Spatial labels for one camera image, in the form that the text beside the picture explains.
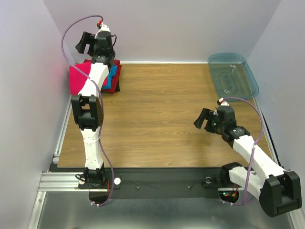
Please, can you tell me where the folded dark red t shirt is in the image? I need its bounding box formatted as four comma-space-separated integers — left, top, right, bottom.
80, 59, 122, 94

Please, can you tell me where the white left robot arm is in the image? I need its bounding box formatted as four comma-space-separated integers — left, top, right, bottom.
71, 31, 115, 188

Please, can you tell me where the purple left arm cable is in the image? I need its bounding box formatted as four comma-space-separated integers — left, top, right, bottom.
61, 15, 114, 208

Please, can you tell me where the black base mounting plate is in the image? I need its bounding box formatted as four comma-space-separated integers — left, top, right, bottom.
78, 167, 251, 200

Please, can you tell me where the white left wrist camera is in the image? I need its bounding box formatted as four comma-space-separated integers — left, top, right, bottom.
96, 20, 111, 34

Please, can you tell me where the aluminium frame rail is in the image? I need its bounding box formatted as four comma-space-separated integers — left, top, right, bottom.
28, 95, 91, 229

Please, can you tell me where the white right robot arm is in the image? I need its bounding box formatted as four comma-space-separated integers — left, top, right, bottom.
194, 105, 302, 217

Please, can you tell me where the folded blue t shirt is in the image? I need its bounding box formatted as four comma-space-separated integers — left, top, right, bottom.
102, 64, 117, 90

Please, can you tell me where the translucent blue plastic bin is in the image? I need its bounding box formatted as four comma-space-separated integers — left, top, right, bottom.
207, 53, 259, 100

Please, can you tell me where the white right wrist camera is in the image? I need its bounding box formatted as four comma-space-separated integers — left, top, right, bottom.
217, 98, 229, 106

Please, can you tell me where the folded black t shirt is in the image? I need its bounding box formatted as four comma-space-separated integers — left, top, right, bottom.
115, 82, 120, 92

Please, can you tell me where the pink red t shirt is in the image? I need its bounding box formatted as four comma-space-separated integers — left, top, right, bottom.
68, 62, 107, 96

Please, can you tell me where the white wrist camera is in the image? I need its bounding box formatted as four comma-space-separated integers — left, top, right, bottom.
217, 98, 229, 106
96, 20, 111, 34

